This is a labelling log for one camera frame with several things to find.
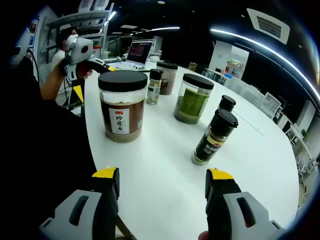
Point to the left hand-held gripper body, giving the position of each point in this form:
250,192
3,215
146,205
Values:
81,51

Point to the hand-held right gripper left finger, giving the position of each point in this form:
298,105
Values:
82,215

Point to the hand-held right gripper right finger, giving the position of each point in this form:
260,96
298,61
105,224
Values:
230,215

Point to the brown label ingredient jar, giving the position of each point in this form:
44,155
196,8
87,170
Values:
122,110

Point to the white label condiment bottle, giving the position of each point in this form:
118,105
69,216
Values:
153,90

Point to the maroon ingredient jar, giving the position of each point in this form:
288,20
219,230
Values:
168,80

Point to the black label condiment bottle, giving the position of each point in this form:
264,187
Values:
212,140

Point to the green label ingredient jar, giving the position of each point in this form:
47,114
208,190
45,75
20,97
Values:
192,102

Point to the beige label condiment bottle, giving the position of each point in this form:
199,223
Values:
226,101

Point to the person's left hand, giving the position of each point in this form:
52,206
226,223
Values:
84,72

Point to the person's right hand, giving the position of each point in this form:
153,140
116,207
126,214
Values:
203,235

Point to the white metal shelf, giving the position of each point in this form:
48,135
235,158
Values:
75,22

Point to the open laptop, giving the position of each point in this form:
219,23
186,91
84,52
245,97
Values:
140,51

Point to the stack of white containers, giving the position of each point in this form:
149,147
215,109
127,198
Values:
102,4
86,5

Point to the white chest device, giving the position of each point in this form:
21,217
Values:
18,50

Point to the person's black clothing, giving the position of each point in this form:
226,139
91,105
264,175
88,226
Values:
37,150

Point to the short ceiling light strip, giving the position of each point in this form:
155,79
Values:
160,29

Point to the brown bag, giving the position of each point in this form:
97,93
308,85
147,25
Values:
193,66

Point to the white table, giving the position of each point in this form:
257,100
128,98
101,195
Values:
162,150

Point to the potted plant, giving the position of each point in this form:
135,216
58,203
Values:
304,133

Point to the white chair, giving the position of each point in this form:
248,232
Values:
271,105

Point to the colourful display shelf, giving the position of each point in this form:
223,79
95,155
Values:
233,68

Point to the curved ceiling light strip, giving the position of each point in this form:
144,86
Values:
262,46

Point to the ceiling air vent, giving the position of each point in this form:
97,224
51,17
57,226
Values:
268,25

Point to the blue wall poster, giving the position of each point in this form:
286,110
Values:
33,30

